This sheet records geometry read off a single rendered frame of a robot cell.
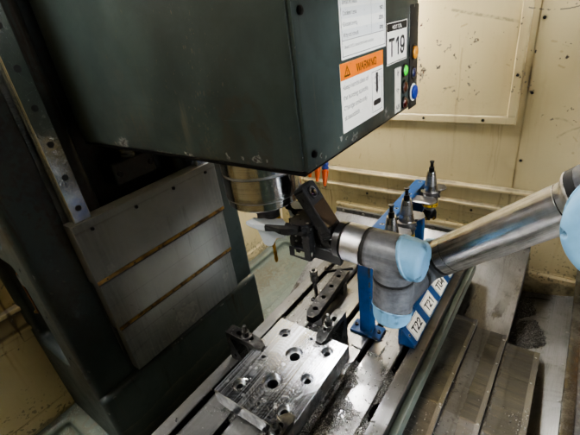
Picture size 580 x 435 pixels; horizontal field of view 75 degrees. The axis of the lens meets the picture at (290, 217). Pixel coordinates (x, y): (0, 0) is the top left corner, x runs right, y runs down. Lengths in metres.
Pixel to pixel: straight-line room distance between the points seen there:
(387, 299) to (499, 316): 0.96
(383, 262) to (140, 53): 0.55
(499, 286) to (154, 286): 1.27
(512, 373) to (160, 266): 1.15
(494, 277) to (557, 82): 0.73
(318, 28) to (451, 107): 1.13
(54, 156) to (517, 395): 1.40
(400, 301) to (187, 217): 0.74
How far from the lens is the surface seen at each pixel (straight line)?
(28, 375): 1.64
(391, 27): 0.78
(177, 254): 1.25
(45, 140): 1.01
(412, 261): 0.66
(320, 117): 0.57
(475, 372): 1.41
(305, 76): 0.53
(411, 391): 1.17
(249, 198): 0.73
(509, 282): 1.72
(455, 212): 1.80
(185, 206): 1.22
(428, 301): 1.31
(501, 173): 1.68
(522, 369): 1.50
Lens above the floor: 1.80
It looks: 28 degrees down
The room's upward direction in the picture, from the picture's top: 8 degrees counter-clockwise
